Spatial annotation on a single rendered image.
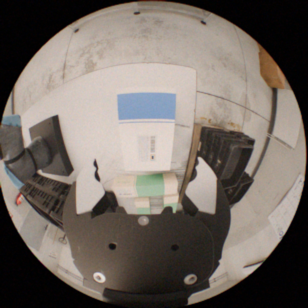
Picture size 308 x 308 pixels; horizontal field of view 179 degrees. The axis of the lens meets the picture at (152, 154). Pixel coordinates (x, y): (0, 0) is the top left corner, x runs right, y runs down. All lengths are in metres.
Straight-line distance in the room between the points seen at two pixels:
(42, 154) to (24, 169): 0.11
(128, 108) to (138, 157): 0.12
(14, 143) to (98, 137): 0.33
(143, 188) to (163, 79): 0.35
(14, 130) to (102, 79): 0.33
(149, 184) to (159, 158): 0.14
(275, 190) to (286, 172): 0.45
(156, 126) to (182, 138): 0.14
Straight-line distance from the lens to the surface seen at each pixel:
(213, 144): 0.83
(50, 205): 0.61
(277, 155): 2.59
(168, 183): 0.35
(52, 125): 0.44
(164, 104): 0.21
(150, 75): 0.31
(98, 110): 0.33
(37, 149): 0.49
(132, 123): 0.21
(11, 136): 0.41
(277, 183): 2.64
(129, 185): 0.36
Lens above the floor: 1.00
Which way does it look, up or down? 61 degrees down
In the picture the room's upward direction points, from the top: 176 degrees clockwise
